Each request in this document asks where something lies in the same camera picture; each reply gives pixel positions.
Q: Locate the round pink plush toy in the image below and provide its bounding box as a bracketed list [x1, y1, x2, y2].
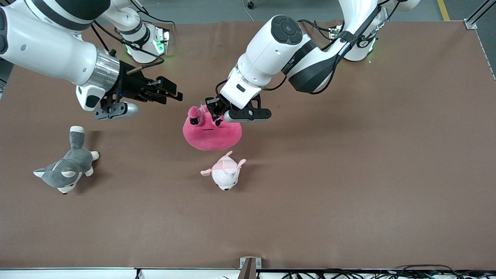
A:
[183, 105, 243, 152]

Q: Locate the pale pink white plush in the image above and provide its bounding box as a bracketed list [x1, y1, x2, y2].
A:
[200, 151, 247, 191]

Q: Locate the grey white husky plush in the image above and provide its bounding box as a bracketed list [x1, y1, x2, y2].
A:
[33, 126, 100, 195]

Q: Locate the brown table cover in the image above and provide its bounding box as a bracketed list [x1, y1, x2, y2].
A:
[0, 21, 496, 270]

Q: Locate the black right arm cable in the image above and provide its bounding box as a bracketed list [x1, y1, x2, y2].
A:
[91, 19, 165, 76]

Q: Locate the black base cable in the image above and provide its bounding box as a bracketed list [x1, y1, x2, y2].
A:
[298, 19, 338, 41]
[138, 14, 176, 28]

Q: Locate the white floor cable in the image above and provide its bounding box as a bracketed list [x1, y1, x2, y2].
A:
[242, 0, 255, 22]

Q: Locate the metal bracket with post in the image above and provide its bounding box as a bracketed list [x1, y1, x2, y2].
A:
[238, 257, 262, 279]

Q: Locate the black cable under table edge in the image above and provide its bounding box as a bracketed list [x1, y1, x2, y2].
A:
[394, 264, 463, 279]
[281, 269, 392, 279]

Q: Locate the white table edge rail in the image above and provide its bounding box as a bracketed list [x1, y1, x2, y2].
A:
[0, 267, 496, 279]

